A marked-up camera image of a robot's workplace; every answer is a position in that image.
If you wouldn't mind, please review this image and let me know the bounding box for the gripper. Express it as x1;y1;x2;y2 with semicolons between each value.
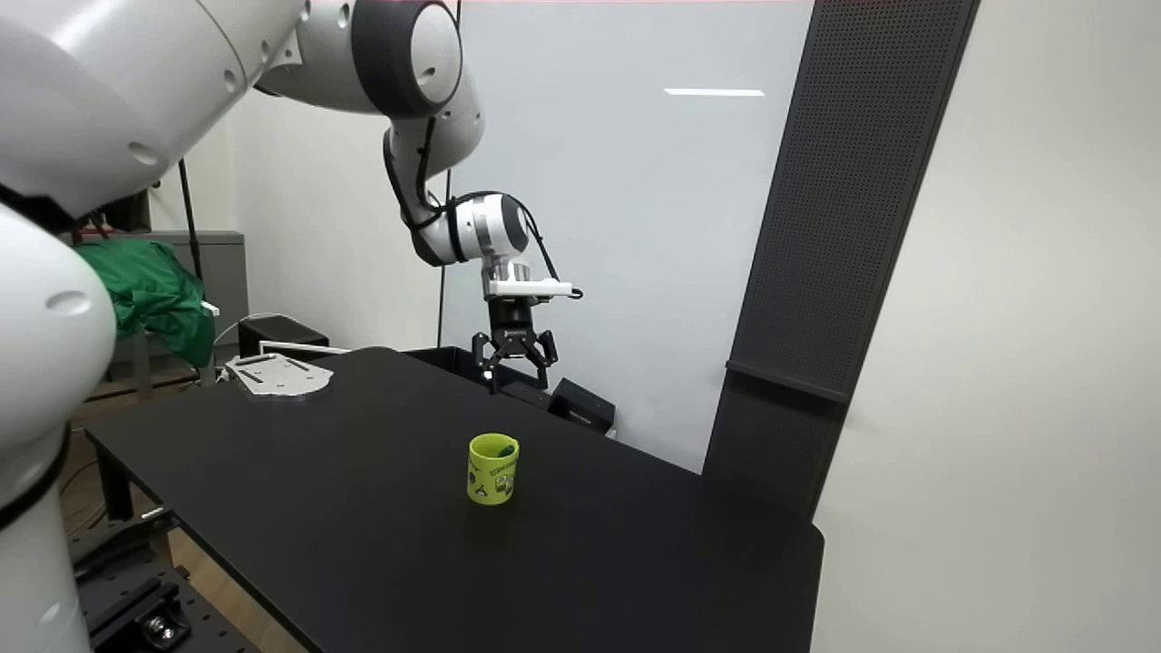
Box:
471;297;558;395

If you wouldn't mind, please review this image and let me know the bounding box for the small black box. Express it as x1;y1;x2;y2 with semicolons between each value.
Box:
548;377;617;435

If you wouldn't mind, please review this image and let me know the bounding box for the yellow-green printed mug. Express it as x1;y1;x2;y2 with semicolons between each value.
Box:
467;434;521;506

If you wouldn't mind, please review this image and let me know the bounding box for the whiteboard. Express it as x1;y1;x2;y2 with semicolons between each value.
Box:
439;0;817;474

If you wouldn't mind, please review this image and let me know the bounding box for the silver metal plate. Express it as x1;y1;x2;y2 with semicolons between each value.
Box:
224;352;335;400

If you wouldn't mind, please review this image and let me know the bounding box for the grey cabinet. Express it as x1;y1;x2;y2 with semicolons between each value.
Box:
107;229;249;384

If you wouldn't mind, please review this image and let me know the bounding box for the black perforated panel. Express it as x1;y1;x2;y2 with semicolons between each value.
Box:
700;0;982;529

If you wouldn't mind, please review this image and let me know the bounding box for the green cloth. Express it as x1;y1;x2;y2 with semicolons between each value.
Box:
73;238;217;368

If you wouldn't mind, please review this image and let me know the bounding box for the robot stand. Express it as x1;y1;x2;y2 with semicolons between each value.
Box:
67;506;266;653

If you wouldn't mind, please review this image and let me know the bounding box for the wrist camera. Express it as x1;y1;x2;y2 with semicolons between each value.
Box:
484;278;583;301

